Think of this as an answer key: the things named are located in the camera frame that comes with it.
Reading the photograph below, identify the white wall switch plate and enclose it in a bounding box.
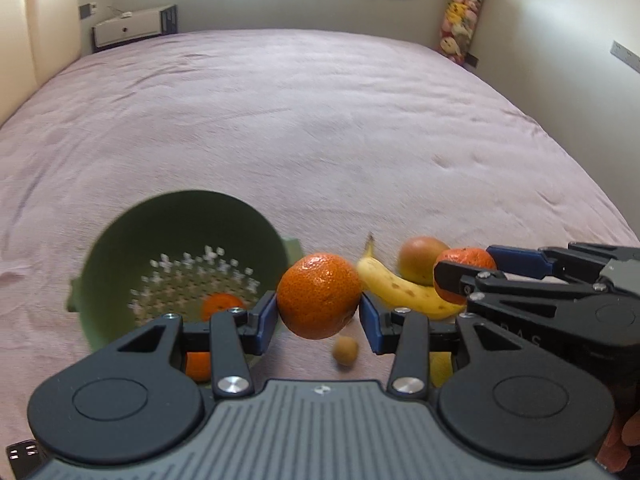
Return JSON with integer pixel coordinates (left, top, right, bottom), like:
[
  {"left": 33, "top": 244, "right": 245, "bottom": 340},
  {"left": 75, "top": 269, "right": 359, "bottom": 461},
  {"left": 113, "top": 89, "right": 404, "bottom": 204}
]
[{"left": 611, "top": 40, "right": 640, "bottom": 71}]

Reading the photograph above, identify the large orange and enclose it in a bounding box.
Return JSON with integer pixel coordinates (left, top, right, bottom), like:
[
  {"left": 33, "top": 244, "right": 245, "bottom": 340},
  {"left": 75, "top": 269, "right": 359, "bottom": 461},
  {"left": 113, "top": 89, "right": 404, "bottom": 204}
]
[{"left": 276, "top": 252, "right": 363, "bottom": 341}]

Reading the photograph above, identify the orange tangerine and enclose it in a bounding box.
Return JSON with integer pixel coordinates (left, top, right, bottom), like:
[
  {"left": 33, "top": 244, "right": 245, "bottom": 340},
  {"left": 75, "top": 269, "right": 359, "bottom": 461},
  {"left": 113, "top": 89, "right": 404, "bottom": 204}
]
[
  {"left": 432, "top": 246, "right": 498, "bottom": 306},
  {"left": 185, "top": 351, "right": 213, "bottom": 383},
  {"left": 201, "top": 292, "right": 247, "bottom": 323}
]

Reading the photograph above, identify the yellow lemon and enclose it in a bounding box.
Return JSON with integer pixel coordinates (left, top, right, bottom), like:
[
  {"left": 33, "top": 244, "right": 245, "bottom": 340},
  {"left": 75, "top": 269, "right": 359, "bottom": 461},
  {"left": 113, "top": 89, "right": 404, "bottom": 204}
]
[{"left": 429, "top": 351, "right": 455, "bottom": 388}]

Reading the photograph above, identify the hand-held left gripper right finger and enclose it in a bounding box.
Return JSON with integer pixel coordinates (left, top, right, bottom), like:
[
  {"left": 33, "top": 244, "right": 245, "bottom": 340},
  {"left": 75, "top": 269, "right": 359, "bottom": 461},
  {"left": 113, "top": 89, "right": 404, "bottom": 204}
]
[{"left": 359, "top": 292, "right": 561, "bottom": 401}]

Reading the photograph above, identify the hanging plush toy organiser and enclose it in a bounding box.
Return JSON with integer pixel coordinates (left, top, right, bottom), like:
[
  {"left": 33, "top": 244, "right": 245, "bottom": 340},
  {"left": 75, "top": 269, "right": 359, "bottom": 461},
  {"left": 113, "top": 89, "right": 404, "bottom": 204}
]
[{"left": 437, "top": 0, "right": 488, "bottom": 66}]

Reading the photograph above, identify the white bedside cabinet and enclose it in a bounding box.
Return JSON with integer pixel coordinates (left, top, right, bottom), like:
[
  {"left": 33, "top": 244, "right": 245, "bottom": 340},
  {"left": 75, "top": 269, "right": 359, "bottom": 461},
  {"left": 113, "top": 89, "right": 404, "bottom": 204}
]
[{"left": 91, "top": 4, "right": 178, "bottom": 53}]

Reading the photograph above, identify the cream padded headboard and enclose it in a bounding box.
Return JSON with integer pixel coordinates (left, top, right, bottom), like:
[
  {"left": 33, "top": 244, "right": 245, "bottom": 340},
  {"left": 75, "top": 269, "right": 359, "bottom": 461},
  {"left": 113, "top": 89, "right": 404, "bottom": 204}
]
[{"left": 0, "top": 0, "right": 81, "bottom": 126}]

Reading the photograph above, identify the red and green apple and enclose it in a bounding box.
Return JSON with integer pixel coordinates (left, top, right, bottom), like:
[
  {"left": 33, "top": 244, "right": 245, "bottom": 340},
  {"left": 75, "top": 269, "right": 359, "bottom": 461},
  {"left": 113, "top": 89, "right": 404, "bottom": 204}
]
[{"left": 397, "top": 236, "right": 451, "bottom": 287}]

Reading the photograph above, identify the person's right hand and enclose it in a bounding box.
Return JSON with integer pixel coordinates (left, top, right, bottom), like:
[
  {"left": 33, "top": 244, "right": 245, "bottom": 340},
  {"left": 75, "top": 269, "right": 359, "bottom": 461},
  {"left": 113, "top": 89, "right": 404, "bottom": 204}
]
[{"left": 597, "top": 405, "right": 640, "bottom": 473}]

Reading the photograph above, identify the green colander bowl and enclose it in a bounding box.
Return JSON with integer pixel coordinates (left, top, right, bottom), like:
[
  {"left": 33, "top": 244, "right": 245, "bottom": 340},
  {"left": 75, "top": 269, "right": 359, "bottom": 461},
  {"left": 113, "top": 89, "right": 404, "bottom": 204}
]
[{"left": 66, "top": 189, "right": 303, "bottom": 383}]

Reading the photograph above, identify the pink bed blanket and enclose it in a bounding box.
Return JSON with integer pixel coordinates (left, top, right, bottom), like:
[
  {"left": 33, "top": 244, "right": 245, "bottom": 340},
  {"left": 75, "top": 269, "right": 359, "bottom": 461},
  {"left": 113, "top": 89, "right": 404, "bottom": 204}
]
[{"left": 0, "top": 27, "right": 640, "bottom": 461}]

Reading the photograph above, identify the yellow banana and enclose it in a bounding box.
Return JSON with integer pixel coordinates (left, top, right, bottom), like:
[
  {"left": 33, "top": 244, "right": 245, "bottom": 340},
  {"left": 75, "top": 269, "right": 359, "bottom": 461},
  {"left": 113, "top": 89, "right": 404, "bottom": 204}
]
[{"left": 356, "top": 232, "right": 468, "bottom": 321}]

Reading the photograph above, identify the small brown longan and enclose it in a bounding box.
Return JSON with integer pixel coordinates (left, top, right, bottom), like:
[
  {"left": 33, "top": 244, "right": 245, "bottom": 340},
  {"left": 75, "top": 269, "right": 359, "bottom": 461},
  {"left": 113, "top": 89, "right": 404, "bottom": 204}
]
[{"left": 332, "top": 336, "right": 360, "bottom": 371}]

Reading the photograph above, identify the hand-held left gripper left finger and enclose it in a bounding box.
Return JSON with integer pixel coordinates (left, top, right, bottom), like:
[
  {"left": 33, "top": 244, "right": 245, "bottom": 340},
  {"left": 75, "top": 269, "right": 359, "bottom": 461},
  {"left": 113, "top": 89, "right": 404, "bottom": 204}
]
[{"left": 100, "top": 292, "right": 278, "bottom": 398}]

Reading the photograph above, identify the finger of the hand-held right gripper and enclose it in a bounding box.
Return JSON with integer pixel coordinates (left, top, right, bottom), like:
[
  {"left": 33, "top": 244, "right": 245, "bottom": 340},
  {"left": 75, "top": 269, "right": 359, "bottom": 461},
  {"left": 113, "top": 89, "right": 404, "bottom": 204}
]
[
  {"left": 433, "top": 261, "right": 606, "bottom": 313},
  {"left": 486, "top": 242, "right": 640, "bottom": 286}
]

